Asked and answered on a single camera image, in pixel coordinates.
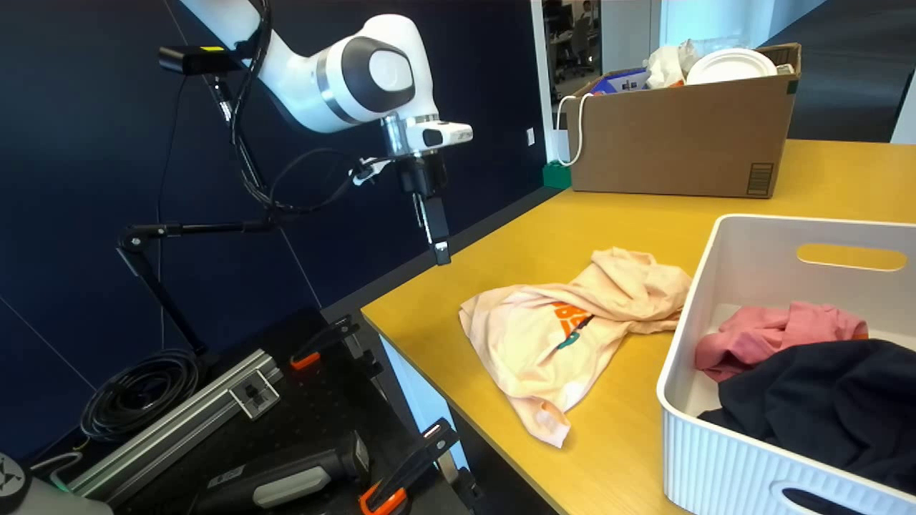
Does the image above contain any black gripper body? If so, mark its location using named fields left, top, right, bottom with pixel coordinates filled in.
left=399, top=155, right=452, bottom=224

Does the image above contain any peach printed T-shirt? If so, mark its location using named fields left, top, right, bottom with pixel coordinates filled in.
left=459, top=246, right=694, bottom=453

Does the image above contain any green small object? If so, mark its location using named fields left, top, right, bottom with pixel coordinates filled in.
left=542, top=158, right=572, bottom=193

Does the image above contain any small orange black clamp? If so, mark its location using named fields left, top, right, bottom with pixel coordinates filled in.
left=286, top=317, right=366, bottom=379

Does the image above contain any purple and white carton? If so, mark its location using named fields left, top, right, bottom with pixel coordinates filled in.
left=592, top=67, right=653, bottom=98

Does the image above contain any brown cardboard box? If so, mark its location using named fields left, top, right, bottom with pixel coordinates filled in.
left=568, top=40, right=804, bottom=200

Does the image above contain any large orange black clamp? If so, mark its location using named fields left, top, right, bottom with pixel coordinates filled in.
left=356, top=416, right=465, bottom=515

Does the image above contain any white crumpled plastic bag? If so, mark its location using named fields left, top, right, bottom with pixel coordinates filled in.
left=641, top=38, right=704, bottom=91

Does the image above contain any aluminium extrusion bar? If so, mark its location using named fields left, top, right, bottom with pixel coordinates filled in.
left=69, top=349, right=286, bottom=503

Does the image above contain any white paper plate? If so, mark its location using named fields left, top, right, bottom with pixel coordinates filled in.
left=684, top=47, right=783, bottom=88

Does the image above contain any pink cloth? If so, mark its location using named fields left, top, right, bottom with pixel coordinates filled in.
left=690, top=300, right=870, bottom=383

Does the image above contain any white ribbed plastic bin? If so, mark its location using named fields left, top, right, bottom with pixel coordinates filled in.
left=655, top=213, right=916, bottom=515

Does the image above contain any black cloth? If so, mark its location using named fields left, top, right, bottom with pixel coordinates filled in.
left=698, top=337, right=916, bottom=495

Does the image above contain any white cord loop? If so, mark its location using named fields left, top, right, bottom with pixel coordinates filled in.
left=552, top=91, right=597, bottom=173

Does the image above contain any black robot cable conduit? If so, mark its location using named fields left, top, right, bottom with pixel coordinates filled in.
left=227, top=0, right=391, bottom=218

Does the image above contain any black articulated camera stand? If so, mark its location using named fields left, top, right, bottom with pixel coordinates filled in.
left=116, top=71, right=282, bottom=357

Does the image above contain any black camera with yellow label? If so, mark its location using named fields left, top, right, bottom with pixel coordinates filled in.
left=156, top=44, right=262, bottom=78

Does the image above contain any grey black clamp handle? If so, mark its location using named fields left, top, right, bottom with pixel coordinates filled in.
left=183, top=433, right=373, bottom=515

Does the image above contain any black coiled cable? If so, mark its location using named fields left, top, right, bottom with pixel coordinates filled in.
left=77, top=353, right=200, bottom=443

